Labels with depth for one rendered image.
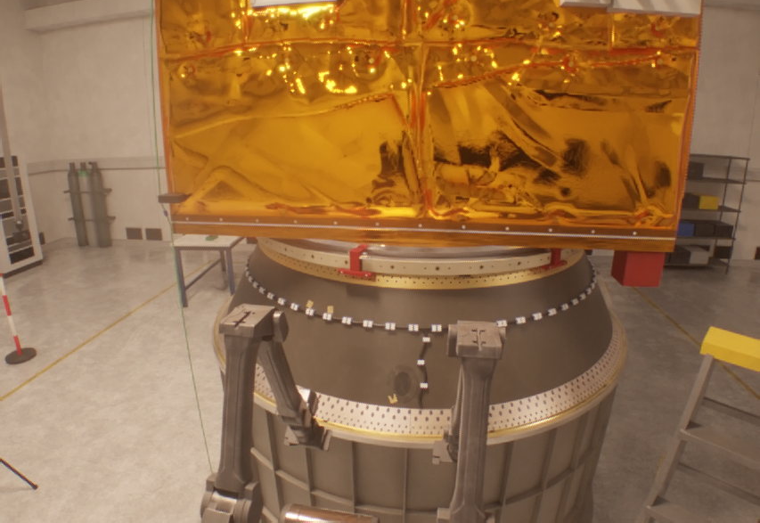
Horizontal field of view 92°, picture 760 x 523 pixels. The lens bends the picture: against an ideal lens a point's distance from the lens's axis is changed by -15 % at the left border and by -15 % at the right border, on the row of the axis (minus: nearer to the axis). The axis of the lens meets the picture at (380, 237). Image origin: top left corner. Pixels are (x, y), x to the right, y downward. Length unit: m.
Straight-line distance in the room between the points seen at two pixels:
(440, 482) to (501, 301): 0.70
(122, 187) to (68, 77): 2.39
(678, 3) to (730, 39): 6.93
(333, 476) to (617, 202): 1.44
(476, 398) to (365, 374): 0.83
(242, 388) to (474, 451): 0.44
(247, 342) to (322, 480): 1.10
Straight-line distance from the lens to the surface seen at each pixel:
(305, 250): 1.64
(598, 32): 1.60
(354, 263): 1.51
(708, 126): 8.32
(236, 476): 0.92
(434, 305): 1.53
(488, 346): 0.76
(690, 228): 7.81
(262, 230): 1.68
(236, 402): 0.87
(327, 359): 1.60
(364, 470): 1.72
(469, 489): 0.82
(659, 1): 1.64
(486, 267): 1.53
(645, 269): 1.80
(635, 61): 1.61
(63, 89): 9.91
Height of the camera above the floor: 2.17
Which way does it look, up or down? 15 degrees down
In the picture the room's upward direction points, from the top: straight up
